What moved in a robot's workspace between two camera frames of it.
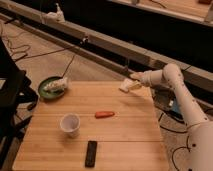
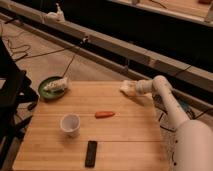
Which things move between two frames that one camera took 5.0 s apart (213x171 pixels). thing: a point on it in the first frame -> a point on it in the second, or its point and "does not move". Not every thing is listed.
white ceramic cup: (70, 124) does not move
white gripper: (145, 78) -> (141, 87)
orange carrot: (104, 114) does not move
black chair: (16, 90) does not move
